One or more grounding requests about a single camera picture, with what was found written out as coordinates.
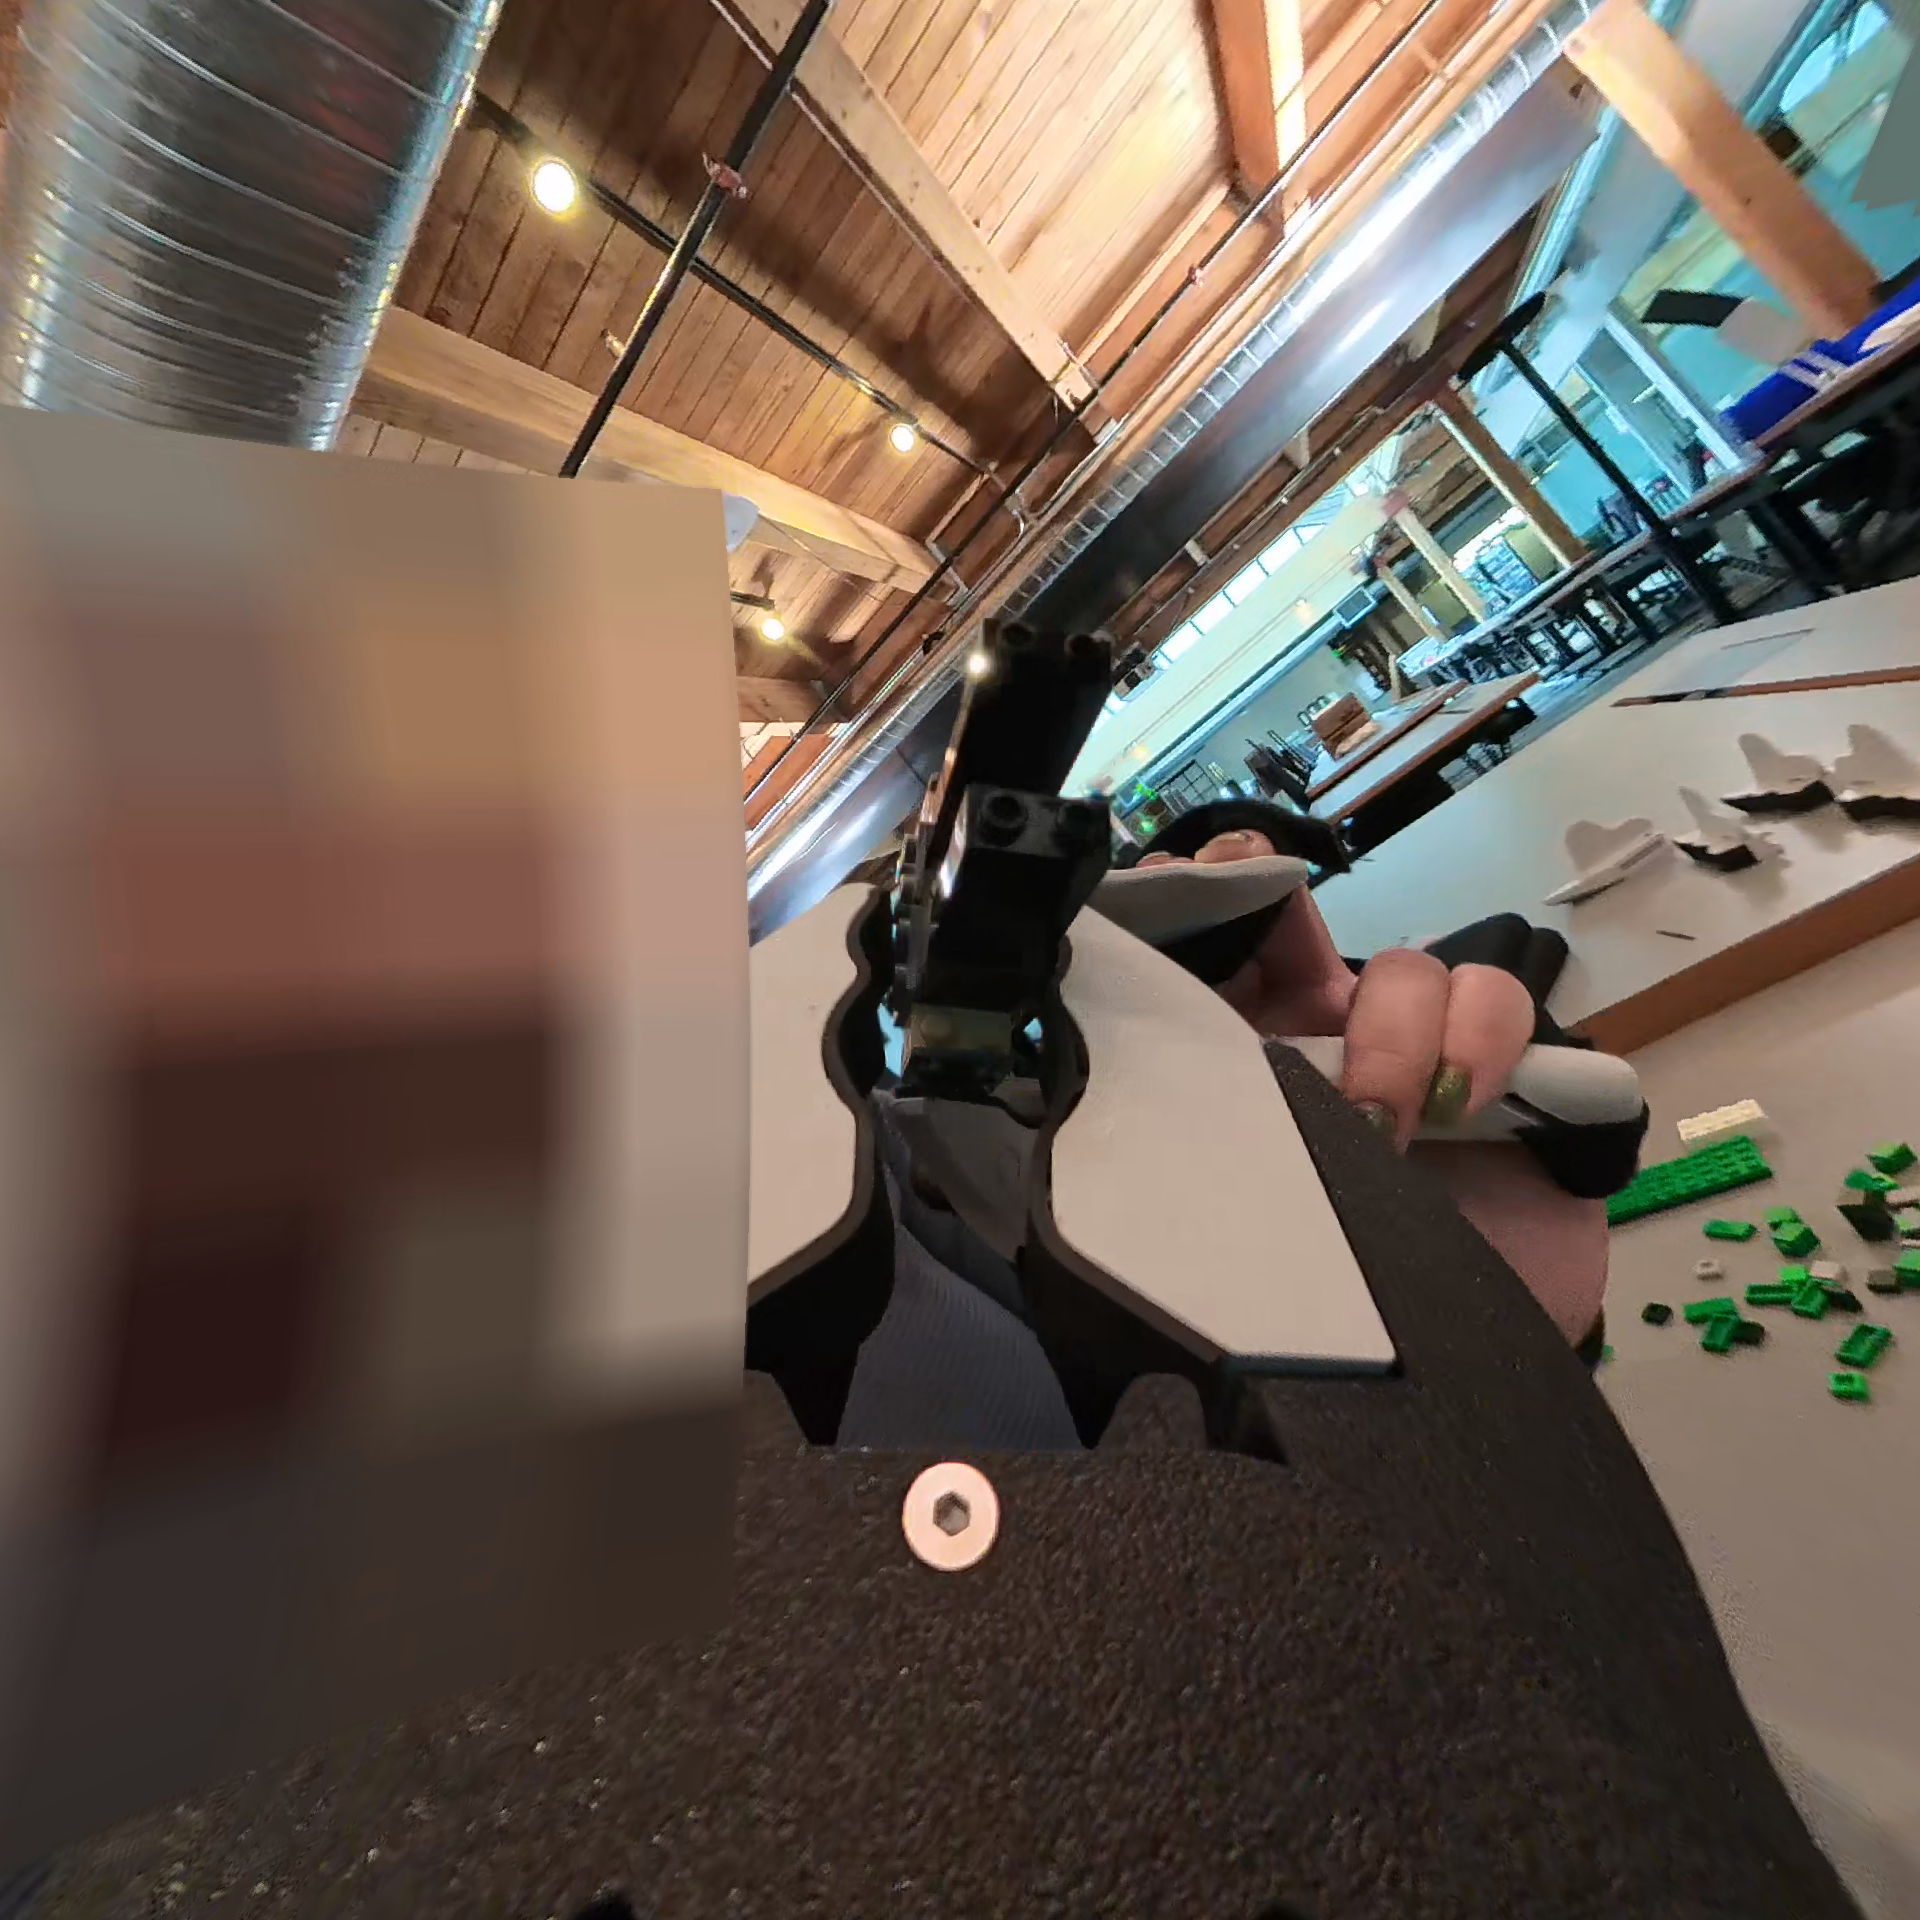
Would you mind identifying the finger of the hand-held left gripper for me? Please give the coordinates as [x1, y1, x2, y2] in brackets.
[885, 775, 954, 1038]

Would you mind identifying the large silver ventilation duct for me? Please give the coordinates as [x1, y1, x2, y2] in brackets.
[0, 0, 505, 452]

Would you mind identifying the black and tan brick assembly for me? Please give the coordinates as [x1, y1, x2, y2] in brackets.
[885, 622, 1120, 1104]

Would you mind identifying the wooden background table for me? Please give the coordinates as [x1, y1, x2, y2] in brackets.
[1304, 674, 1548, 820]

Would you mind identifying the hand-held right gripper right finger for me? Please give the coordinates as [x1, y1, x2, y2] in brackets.
[1025, 899, 1401, 1451]

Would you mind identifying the grey desk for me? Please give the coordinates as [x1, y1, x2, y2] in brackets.
[1583, 973, 1920, 1920]

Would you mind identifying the pile of green bricks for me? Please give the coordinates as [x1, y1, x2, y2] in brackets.
[1643, 1139, 1920, 1403]

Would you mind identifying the white background table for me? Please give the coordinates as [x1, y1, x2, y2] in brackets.
[1304, 575, 1920, 1052]

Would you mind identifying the person's left hand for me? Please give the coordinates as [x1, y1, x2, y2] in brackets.
[1132, 804, 1614, 1348]

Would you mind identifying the green brick plate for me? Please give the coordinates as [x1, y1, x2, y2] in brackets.
[1605, 1134, 1777, 1228]

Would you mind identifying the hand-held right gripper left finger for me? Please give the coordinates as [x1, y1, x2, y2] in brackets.
[746, 882, 903, 1450]

